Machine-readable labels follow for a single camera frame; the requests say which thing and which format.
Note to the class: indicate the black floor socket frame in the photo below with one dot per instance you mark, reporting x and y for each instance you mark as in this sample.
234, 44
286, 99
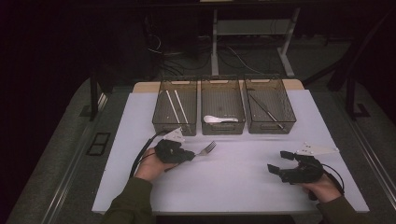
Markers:
99, 143

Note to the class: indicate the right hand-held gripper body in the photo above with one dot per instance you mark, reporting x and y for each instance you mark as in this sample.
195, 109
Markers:
308, 171

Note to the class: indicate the white ceramic spoon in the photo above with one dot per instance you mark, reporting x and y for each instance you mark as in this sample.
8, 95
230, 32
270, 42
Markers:
211, 119

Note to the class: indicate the smoked clear plastic bin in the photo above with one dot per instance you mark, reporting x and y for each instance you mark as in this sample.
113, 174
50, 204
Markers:
162, 112
222, 99
280, 102

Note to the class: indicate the white chopstick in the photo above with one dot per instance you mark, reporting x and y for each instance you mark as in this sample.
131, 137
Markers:
181, 106
172, 106

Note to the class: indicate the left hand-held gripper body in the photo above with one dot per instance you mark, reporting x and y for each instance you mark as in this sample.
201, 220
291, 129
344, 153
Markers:
169, 152

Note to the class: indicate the black metal stand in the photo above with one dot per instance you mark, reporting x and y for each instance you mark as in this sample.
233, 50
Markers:
350, 99

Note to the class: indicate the person's right hand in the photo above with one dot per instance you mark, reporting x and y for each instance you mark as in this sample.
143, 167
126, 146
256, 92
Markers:
325, 190

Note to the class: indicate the white metal desk frame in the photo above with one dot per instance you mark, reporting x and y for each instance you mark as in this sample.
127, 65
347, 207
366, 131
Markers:
214, 46

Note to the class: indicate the person's left hand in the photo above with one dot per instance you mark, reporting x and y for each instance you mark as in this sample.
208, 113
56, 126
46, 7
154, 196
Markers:
149, 168

